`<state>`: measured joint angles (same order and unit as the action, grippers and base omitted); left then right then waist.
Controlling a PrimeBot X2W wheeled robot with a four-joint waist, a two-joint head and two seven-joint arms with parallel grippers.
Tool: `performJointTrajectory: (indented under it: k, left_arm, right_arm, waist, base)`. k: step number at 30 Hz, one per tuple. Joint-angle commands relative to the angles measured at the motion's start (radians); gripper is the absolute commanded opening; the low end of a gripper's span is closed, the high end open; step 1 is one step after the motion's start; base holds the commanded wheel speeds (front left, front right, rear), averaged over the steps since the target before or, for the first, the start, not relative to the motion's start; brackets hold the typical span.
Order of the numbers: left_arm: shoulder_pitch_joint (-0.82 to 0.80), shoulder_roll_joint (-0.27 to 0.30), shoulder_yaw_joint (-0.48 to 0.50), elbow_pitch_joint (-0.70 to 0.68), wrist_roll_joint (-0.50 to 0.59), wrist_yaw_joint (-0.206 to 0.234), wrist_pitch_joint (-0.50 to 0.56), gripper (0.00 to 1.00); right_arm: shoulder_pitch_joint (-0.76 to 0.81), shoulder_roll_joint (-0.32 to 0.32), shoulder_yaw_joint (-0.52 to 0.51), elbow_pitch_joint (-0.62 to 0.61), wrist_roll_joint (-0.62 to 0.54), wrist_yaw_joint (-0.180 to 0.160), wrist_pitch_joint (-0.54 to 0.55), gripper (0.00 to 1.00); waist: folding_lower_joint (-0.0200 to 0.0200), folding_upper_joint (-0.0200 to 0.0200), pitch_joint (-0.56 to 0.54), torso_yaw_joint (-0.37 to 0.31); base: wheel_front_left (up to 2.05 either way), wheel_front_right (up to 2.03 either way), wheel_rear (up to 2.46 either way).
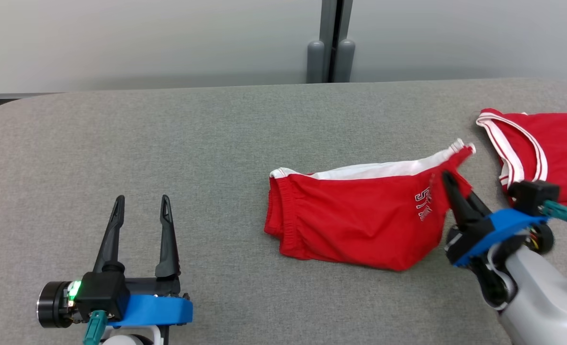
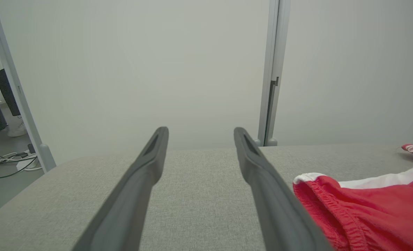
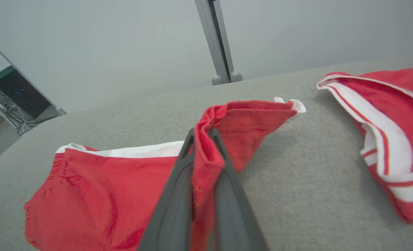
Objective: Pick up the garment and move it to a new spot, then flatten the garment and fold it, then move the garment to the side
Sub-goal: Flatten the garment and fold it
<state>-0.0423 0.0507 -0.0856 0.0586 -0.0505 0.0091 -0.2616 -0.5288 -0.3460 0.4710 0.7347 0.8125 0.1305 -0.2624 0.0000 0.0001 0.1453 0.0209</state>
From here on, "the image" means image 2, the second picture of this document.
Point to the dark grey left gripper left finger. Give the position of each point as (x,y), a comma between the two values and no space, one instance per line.
(129,202)

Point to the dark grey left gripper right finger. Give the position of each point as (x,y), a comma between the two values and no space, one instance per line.
(276,209)

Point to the red Bulls 23 shorts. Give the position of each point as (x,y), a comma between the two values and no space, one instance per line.
(384,216)

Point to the white power strip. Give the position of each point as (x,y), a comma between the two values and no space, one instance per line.
(27,163)

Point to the white shoe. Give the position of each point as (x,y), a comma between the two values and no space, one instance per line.
(17,130)

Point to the grey double partition post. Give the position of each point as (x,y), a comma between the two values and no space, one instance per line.
(272,52)

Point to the grey single partition post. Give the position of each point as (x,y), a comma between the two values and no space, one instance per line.
(16,90)

